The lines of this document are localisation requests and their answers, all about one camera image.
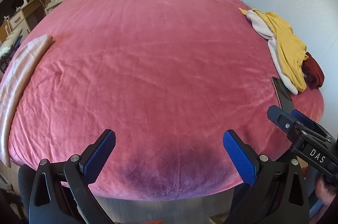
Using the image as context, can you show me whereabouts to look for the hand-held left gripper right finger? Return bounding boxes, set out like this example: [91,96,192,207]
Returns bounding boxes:
[223,129,309,224]

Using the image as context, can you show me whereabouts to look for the yellow garment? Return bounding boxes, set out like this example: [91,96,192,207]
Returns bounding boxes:
[239,8,308,91]

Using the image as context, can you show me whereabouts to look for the black television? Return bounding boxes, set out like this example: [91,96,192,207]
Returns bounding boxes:
[0,0,28,18]

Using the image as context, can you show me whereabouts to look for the pink bed sheet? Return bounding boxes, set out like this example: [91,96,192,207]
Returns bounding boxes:
[0,0,325,201]

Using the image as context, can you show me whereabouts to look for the white garment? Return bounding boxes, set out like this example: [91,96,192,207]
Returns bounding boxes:
[245,11,299,95]

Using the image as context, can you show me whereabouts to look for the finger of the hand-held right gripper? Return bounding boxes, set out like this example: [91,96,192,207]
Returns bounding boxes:
[291,109,334,144]
[267,105,307,139]

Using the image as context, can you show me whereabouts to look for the white cloth pile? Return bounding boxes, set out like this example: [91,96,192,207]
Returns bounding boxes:
[0,28,24,55]

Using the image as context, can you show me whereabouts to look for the white drawer cabinet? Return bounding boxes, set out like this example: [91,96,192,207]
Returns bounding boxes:
[5,11,27,34]

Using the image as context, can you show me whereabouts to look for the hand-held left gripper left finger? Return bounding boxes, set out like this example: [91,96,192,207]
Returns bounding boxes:
[29,129,117,224]

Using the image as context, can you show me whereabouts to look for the dark red garment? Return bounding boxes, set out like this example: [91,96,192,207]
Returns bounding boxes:
[301,52,325,88]

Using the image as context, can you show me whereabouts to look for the person's right hand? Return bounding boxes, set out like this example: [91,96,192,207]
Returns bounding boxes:
[315,176,338,210]

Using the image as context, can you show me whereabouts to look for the wooden desk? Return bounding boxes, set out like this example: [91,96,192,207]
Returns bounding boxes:
[21,0,50,29]

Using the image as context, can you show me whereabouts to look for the pale pink folded blanket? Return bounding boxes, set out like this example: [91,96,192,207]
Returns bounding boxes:
[0,35,53,168]

